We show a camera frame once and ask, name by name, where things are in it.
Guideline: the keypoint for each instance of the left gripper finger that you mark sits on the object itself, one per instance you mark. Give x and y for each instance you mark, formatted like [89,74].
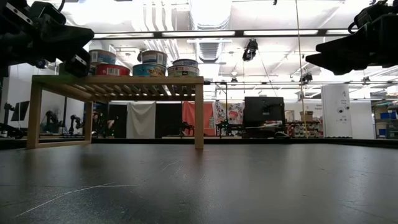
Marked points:
[77,65]
[68,40]

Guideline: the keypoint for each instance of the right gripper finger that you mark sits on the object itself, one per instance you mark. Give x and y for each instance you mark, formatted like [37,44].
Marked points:
[345,43]
[342,63]

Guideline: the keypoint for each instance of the Wild Planet can gold lid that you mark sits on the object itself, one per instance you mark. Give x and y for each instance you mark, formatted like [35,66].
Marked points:
[102,57]

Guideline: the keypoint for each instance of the red seafood can silver lid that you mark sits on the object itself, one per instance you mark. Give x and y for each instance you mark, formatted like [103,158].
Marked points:
[112,71]

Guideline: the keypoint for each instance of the blue seafood can silver lid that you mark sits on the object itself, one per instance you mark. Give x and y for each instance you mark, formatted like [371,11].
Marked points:
[149,70]

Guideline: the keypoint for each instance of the silver-lidded seafood can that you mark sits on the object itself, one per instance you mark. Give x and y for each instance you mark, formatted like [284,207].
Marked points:
[183,71]
[154,58]
[185,62]

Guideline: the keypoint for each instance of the black lab robot arm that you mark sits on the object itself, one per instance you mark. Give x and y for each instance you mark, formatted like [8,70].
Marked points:
[51,119]

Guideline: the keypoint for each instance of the wooden slatted shelf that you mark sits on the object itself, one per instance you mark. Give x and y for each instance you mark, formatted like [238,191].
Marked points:
[124,79]

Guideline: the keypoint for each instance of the black round spotlight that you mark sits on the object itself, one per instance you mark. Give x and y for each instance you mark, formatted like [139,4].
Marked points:
[41,63]
[250,49]
[139,56]

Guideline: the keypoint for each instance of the white pillar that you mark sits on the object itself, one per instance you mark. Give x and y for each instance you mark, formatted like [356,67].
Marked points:
[335,105]

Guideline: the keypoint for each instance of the thin vertical pole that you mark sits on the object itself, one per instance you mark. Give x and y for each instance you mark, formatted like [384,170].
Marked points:
[301,77]

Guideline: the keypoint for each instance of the small black monitor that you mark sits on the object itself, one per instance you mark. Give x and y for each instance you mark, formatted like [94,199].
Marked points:
[21,110]

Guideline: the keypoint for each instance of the storage rack with bins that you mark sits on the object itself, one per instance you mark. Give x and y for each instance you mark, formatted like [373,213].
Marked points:
[387,121]

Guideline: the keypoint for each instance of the white cloth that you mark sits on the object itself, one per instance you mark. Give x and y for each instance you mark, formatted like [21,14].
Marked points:
[141,119]

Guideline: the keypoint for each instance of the black partition panel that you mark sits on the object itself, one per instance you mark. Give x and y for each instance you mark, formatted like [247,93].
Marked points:
[168,119]

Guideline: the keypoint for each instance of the white printed banner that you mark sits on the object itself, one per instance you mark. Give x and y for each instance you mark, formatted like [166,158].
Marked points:
[230,112]

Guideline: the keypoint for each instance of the bar with light strips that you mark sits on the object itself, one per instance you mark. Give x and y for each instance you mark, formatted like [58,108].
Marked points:
[217,33]

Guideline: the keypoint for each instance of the orange cloth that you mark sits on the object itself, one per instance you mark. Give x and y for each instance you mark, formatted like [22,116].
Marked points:
[206,115]

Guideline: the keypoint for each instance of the ribbed ventilation duct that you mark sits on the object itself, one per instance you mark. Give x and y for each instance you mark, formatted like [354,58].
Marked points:
[210,46]

